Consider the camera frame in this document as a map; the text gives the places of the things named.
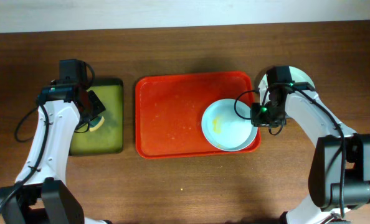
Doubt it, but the yellow green sponge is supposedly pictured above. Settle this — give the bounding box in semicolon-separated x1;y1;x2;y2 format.
89;116;105;132

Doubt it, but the green plate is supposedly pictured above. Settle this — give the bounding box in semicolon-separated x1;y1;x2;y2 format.
255;65;315;91

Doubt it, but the light blue plate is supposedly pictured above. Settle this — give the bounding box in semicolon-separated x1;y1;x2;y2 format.
201;99;258;152

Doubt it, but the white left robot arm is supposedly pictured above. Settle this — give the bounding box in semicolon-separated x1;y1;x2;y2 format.
0;86;105;223

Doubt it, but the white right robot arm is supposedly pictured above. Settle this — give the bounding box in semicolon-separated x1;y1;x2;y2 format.
250;82;370;223

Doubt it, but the black tray with green water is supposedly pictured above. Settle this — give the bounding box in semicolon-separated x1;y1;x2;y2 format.
69;78;123;156

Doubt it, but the red plastic tray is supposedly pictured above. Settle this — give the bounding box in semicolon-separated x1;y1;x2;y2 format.
135;71;254;159

